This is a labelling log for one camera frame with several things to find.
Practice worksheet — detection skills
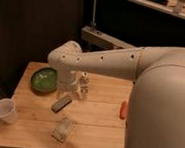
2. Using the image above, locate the grey metal base beam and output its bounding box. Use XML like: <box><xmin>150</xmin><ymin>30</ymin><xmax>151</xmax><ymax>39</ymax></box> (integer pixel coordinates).
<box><xmin>81</xmin><ymin>26</ymin><xmax>134</xmax><ymax>50</ymax></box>

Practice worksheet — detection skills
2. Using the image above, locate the white paper cup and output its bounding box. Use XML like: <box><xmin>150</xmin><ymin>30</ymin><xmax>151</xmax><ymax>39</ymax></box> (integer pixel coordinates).
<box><xmin>0</xmin><ymin>98</ymin><xmax>17</xmax><ymax>124</ymax></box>

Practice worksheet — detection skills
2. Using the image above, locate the wooden table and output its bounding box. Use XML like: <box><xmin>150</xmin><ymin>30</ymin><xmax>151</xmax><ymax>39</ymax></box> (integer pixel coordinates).
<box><xmin>0</xmin><ymin>62</ymin><xmax>132</xmax><ymax>148</ymax></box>

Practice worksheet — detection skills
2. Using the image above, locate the metal vertical pole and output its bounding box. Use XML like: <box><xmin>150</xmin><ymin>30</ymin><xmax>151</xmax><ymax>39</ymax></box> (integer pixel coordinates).
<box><xmin>91</xmin><ymin>0</ymin><xmax>97</xmax><ymax>31</ymax></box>

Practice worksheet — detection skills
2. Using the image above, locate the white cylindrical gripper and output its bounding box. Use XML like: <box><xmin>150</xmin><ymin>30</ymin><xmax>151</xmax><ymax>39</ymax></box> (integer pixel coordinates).
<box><xmin>56</xmin><ymin>69</ymin><xmax>82</xmax><ymax>100</ymax></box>

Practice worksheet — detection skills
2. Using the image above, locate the green ceramic bowl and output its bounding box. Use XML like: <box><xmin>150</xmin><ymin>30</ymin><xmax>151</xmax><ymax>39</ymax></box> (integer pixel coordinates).
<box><xmin>30</xmin><ymin>67</ymin><xmax>58</xmax><ymax>93</ymax></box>

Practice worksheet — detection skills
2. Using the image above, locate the clear plastic snack packet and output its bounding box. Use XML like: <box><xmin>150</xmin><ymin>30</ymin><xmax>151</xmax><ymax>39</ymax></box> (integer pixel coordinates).
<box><xmin>52</xmin><ymin>118</ymin><xmax>73</xmax><ymax>143</ymax></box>

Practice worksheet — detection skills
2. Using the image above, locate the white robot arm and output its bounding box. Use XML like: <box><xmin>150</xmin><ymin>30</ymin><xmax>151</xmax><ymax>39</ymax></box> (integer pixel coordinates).
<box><xmin>47</xmin><ymin>41</ymin><xmax>185</xmax><ymax>148</ymax></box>

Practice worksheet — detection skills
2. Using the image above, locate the orange red carrot toy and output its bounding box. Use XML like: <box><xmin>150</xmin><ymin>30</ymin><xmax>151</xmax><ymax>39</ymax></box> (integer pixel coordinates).
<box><xmin>119</xmin><ymin>100</ymin><xmax>128</xmax><ymax>119</ymax></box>

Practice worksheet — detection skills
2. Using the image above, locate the small clear labelled bottle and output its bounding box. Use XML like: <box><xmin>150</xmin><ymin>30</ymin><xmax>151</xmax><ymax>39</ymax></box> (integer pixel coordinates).
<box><xmin>79</xmin><ymin>73</ymin><xmax>89</xmax><ymax>100</ymax></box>

